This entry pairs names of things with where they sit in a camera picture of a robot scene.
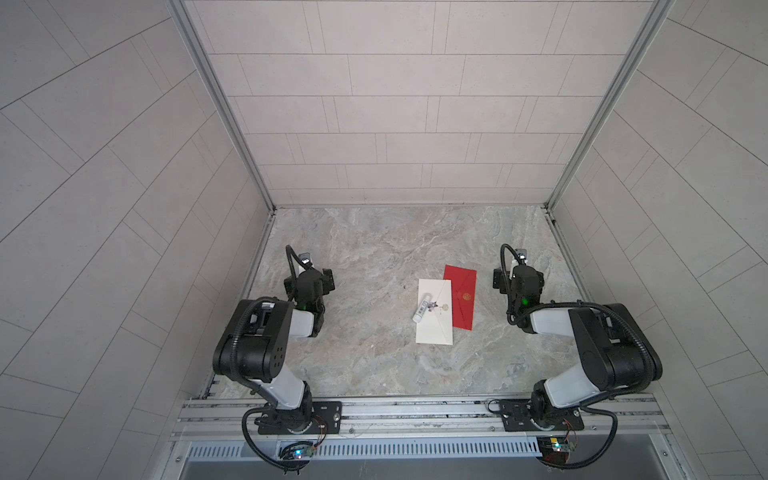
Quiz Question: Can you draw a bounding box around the white glue stick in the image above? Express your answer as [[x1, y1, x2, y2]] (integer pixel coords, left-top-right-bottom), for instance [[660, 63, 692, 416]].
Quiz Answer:
[[412, 293, 432, 323]]

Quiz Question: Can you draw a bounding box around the red paper envelope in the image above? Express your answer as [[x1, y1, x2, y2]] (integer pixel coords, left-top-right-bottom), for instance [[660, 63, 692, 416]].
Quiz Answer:
[[443, 265, 477, 331]]

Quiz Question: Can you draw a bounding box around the green circuit board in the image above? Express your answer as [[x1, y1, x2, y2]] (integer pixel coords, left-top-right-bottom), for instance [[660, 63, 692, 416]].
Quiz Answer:
[[279, 441, 318, 461], [536, 436, 577, 466]]

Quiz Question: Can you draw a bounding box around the silver aluminium corner post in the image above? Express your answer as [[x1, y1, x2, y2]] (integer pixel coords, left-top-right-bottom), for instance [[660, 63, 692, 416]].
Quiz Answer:
[[166, 0, 276, 216]]

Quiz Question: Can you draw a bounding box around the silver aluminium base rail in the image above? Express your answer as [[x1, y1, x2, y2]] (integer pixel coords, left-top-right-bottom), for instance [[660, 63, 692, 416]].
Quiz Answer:
[[161, 392, 691, 480]]

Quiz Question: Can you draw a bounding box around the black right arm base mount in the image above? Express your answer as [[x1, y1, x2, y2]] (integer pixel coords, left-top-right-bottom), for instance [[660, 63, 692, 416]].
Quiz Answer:
[[488, 399, 585, 432]]

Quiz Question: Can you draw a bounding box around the cream paper envelope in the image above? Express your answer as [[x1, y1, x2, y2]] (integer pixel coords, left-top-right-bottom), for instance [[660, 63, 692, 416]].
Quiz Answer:
[[415, 279, 453, 345]]

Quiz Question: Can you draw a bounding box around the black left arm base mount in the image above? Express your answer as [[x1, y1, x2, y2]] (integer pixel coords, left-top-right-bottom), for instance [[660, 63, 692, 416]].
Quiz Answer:
[[253, 401, 343, 435]]

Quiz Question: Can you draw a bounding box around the silver right corner post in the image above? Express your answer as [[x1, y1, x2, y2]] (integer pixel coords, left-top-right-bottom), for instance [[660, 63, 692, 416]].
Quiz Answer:
[[544, 0, 676, 210]]

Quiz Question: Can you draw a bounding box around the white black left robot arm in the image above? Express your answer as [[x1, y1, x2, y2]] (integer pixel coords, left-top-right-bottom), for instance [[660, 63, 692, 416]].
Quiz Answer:
[[212, 268, 335, 431]]

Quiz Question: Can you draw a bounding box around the right green circuit board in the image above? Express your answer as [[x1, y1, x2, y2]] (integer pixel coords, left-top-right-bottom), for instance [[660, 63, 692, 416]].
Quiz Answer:
[[536, 436, 577, 466]]

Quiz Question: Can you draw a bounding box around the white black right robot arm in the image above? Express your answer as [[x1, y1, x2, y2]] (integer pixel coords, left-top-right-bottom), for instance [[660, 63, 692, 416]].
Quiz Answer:
[[493, 264, 663, 430]]

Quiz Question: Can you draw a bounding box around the left green circuit board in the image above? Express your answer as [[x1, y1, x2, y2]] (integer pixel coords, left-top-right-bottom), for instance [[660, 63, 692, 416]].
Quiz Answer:
[[279, 441, 318, 461]]

